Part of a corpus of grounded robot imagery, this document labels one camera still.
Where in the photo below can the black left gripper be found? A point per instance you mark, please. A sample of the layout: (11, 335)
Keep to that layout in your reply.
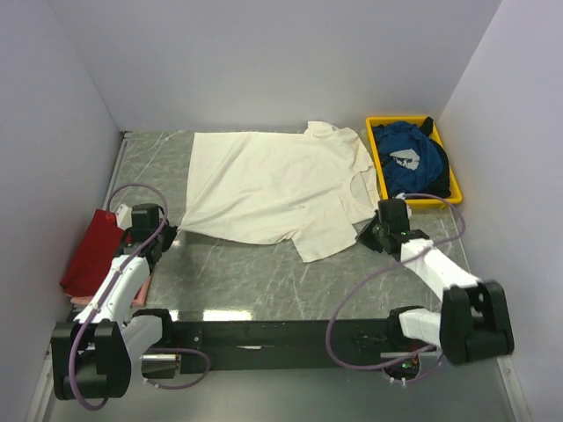
(170, 233)

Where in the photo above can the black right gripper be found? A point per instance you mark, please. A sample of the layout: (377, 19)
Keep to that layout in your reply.
(364, 235)

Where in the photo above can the white t-shirt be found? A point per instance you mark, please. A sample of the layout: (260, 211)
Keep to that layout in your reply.
(264, 188)

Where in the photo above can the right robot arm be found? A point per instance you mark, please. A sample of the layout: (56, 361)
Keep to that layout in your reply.
(473, 323)

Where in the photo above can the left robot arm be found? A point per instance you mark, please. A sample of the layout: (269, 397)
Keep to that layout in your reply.
(93, 353)

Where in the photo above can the blue t-shirt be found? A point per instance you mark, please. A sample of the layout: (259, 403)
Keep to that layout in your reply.
(410, 161)

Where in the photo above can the yellow plastic bin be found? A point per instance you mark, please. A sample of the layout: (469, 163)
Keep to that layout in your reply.
(418, 202)

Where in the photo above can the pink folded t-shirt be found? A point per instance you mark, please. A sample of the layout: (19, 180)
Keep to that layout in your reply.
(138, 301)

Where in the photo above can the red folded t-shirt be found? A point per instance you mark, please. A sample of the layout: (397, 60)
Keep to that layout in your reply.
(93, 257)

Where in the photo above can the black base beam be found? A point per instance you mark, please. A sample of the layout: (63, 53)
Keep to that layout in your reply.
(269, 345)

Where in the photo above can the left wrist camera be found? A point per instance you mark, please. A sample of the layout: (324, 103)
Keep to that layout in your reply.
(123, 216)

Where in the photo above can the aluminium frame rail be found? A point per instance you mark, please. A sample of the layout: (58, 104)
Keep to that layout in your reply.
(486, 391)

